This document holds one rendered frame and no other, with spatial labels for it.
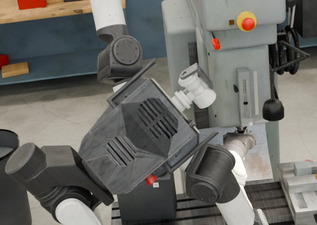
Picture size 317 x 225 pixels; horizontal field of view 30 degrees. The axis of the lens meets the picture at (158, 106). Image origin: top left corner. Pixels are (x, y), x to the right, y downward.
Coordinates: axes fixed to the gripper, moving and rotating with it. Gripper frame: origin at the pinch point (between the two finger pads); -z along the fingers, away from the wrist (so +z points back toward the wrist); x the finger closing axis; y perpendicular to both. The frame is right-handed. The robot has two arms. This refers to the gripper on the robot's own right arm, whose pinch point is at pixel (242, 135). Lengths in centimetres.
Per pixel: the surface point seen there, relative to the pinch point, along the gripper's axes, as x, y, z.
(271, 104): -16.2, -23.8, 19.6
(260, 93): -9.4, -20.9, 5.9
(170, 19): 41, -34, -39
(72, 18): 277, 61, -334
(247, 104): -6.1, -18.9, 11.5
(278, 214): -14.2, 30.6, 5.4
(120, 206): 44, 24, 24
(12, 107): 298, 119, -231
